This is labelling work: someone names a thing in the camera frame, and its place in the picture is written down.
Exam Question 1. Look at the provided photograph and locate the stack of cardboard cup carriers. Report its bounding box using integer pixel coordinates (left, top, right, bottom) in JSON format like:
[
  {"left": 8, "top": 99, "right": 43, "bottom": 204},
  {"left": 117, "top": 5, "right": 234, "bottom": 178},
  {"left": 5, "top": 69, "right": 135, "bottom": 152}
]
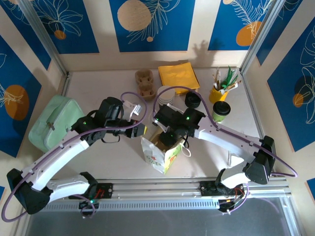
[{"left": 134, "top": 69, "right": 156, "bottom": 101}]

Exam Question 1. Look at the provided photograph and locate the mint green zip pouch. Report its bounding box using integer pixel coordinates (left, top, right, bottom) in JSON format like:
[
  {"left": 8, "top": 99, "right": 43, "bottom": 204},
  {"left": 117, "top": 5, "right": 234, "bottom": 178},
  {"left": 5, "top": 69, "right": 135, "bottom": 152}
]
[{"left": 28, "top": 95, "right": 86, "bottom": 153}]

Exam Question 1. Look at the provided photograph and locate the white printed paper bag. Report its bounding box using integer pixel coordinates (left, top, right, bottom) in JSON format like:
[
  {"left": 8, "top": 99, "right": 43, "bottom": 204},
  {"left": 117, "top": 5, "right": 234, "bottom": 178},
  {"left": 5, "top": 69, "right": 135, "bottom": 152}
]
[{"left": 140, "top": 127, "right": 191, "bottom": 175}]

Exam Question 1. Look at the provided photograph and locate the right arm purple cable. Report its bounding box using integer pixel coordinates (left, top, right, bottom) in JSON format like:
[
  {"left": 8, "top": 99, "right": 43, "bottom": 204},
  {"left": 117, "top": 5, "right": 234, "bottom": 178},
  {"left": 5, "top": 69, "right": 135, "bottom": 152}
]
[{"left": 152, "top": 86, "right": 299, "bottom": 216}]

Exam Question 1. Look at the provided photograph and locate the stack of black lids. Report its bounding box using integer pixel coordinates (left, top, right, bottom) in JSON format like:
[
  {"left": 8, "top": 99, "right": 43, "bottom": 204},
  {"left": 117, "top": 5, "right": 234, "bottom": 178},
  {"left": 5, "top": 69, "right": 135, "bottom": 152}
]
[{"left": 185, "top": 92, "right": 203, "bottom": 109}]

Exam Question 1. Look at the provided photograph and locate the stack of yellow napkins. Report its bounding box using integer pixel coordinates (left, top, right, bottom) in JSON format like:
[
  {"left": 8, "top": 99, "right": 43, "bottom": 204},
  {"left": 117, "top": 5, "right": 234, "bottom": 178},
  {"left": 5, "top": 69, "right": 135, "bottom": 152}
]
[{"left": 158, "top": 62, "right": 200, "bottom": 95}]

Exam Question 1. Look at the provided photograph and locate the aluminium side rail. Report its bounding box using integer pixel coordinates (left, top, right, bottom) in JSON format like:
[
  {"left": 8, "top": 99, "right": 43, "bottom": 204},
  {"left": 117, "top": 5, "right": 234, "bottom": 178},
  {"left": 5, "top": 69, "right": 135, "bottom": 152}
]
[
  {"left": 60, "top": 71, "right": 72, "bottom": 97},
  {"left": 242, "top": 70, "right": 277, "bottom": 177}
]

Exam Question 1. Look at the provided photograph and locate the black cup lid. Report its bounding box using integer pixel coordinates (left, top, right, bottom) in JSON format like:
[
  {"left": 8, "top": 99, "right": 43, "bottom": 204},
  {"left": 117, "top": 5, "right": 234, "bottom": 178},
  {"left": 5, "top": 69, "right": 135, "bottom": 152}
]
[{"left": 213, "top": 100, "right": 232, "bottom": 116}]

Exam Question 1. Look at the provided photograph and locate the grey metal plate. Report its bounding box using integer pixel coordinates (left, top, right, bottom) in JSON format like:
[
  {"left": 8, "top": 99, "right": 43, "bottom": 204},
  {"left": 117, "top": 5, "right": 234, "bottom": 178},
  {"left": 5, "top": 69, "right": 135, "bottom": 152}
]
[{"left": 24, "top": 196, "right": 296, "bottom": 236}]

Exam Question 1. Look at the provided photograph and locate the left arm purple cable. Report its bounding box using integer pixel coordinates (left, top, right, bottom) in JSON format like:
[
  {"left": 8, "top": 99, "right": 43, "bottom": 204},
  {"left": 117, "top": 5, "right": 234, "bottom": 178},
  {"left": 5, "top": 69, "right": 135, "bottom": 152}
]
[{"left": 1, "top": 92, "right": 149, "bottom": 223}]

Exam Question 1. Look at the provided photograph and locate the green wrapped stirrer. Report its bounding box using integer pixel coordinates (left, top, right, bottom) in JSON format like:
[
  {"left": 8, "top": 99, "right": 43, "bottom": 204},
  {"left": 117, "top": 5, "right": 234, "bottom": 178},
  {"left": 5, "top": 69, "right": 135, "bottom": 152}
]
[
  {"left": 220, "top": 65, "right": 233, "bottom": 89},
  {"left": 223, "top": 70, "right": 239, "bottom": 88}
]

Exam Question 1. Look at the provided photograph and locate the stack of paper cups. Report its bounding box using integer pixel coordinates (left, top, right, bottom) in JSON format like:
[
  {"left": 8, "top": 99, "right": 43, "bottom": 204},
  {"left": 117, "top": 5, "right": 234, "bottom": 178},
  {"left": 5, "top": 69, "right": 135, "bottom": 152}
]
[{"left": 157, "top": 85, "right": 176, "bottom": 106}]

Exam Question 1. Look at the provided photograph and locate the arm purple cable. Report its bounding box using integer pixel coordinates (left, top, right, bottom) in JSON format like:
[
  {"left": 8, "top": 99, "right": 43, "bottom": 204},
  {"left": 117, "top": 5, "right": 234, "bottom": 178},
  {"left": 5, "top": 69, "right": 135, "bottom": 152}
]
[
  {"left": 152, "top": 86, "right": 299, "bottom": 216},
  {"left": 1, "top": 92, "right": 149, "bottom": 223}
]

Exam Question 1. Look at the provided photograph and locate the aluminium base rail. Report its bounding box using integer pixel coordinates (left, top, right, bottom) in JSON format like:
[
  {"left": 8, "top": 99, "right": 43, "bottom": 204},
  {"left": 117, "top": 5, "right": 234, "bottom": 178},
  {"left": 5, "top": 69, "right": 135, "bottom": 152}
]
[{"left": 21, "top": 177, "right": 292, "bottom": 209}]

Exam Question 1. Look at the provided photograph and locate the yellow stirrer holder cup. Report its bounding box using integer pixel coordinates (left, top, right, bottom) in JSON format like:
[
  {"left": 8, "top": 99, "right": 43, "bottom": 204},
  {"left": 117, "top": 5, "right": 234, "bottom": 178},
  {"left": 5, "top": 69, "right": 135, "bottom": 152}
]
[{"left": 209, "top": 86, "right": 229, "bottom": 103}]

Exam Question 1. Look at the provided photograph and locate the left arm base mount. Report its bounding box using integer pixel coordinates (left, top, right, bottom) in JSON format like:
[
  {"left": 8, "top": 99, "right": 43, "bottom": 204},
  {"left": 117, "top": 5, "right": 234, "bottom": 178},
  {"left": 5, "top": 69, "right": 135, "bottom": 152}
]
[{"left": 68, "top": 183, "right": 114, "bottom": 200}]

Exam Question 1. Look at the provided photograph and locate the aluminium frame post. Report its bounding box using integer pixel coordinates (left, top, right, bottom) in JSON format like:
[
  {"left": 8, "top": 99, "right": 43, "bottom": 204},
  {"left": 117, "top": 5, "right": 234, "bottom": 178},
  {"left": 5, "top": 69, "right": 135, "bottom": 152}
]
[
  {"left": 18, "top": 0, "right": 69, "bottom": 77},
  {"left": 240, "top": 0, "right": 283, "bottom": 76}
]

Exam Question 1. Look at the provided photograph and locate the paper wrapped stirrer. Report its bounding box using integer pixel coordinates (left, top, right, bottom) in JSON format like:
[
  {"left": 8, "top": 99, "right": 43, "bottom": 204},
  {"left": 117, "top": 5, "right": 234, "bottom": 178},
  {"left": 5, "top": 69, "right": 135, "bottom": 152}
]
[
  {"left": 212, "top": 66, "right": 221, "bottom": 87},
  {"left": 220, "top": 80, "right": 242, "bottom": 94}
]

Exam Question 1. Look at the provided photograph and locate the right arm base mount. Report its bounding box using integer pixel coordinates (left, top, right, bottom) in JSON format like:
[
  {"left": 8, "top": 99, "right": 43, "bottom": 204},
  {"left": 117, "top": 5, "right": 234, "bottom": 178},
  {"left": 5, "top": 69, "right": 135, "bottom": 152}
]
[{"left": 198, "top": 180, "right": 247, "bottom": 197}]

